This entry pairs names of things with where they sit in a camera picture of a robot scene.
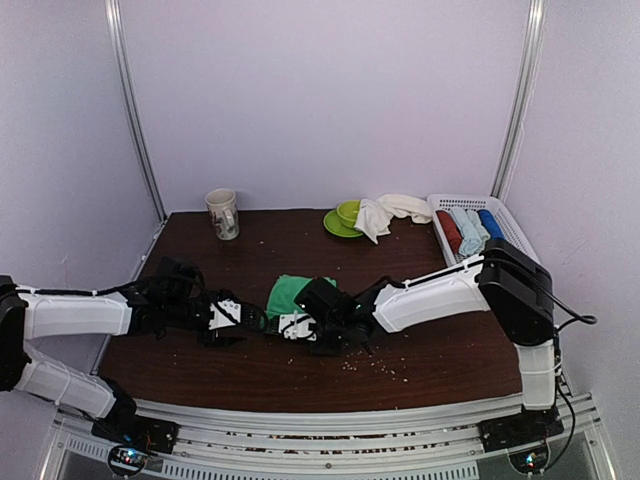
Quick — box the green microfiber towel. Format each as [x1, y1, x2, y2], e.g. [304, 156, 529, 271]
[266, 274, 311, 320]

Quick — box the white cream towel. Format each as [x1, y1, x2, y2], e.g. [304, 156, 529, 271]
[355, 194, 433, 244]

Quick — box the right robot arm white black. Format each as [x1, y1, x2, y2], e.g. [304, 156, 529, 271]
[294, 239, 556, 442]

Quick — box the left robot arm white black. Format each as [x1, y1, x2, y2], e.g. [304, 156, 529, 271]
[1, 257, 260, 444]

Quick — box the green saucer plate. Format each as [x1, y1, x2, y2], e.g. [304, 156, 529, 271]
[323, 210, 363, 238]

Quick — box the green cup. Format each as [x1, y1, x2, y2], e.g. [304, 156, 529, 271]
[336, 200, 361, 229]

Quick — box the patterned ceramic mug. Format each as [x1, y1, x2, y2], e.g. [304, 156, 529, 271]
[205, 188, 240, 241]

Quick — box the rolled red towel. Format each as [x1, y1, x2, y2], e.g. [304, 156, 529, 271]
[436, 210, 463, 254]

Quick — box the rolled light blue towel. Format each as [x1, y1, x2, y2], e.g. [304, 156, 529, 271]
[450, 206, 490, 257]

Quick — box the rolled dark blue towel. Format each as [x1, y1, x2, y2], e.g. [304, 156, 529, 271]
[477, 209, 506, 240]

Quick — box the white plastic basket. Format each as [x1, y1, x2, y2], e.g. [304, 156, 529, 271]
[426, 194, 540, 263]

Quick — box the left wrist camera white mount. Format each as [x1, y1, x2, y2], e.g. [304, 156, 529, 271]
[208, 299, 268, 332]

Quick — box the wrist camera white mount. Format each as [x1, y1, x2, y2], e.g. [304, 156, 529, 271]
[208, 299, 268, 332]
[264, 311, 317, 342]

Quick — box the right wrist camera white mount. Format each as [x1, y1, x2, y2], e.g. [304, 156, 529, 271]
[264, 311, 317, 342]

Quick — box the aluminium front rail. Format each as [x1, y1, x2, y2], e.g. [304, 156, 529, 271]
[36, 395, 619, 479]

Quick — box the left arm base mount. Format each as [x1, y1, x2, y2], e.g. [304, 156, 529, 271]
[91, 417, 179, 454]

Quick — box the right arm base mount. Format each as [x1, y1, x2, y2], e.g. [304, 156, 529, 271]
[477, 413, 564, 452]

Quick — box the left aluminium frame post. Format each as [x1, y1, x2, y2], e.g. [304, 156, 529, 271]
[105, 0, 168, 223]

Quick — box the aluminium frame post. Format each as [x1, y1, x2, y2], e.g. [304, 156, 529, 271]
[105, 0, 168, 223]
[491, 0, 547, 203]

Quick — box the right aluminium frame post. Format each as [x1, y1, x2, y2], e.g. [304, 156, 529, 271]
[491, 0, 547, 203]

